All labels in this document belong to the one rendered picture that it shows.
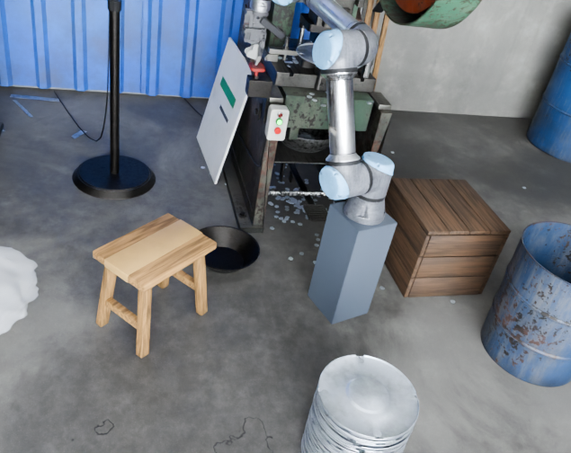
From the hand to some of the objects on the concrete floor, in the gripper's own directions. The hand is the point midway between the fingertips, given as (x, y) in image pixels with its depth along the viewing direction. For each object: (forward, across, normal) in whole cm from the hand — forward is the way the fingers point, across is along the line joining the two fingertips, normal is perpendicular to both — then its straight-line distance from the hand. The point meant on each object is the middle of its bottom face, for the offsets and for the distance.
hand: (257, 62), depth 231 cm
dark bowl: (+77, +28, -10) cm, 82 cm away
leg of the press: (+77, -37, +6) cm, 86 cm away
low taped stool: (+77, +61, -40) cm, 106 cm away
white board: (+77, -58, -1) cm, 97 cm away
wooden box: (+77, +35, +82) cm, 118 cm away
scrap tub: (+77, +87, +105) cm, 156 cm away
